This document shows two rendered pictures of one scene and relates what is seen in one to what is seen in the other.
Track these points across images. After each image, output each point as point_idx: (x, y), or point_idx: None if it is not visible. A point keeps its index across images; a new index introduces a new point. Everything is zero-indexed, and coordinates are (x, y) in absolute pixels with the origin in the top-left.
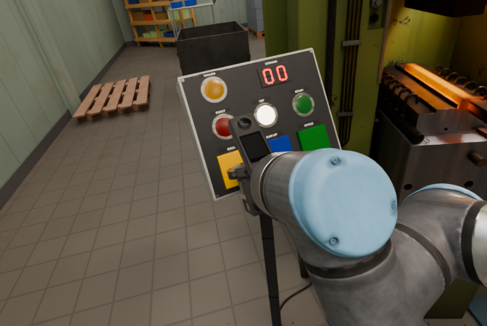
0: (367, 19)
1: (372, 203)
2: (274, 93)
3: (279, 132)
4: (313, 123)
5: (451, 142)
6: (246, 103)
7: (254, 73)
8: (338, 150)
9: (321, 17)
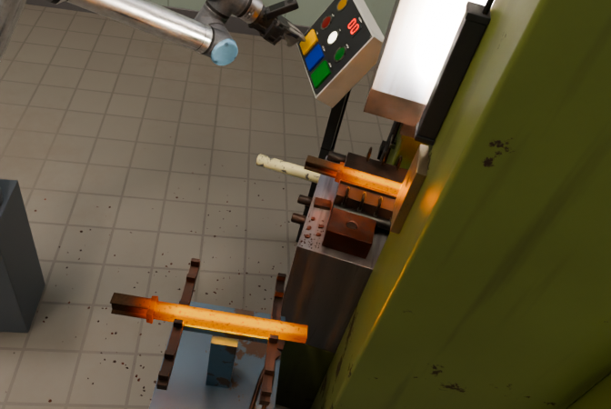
0: None
1: None
2: (344, 34)
3: (325, 51)
4: (330, 67)
5: (320, 177)
6: (337, 24)
7: (353, 15)
8: None
9: None
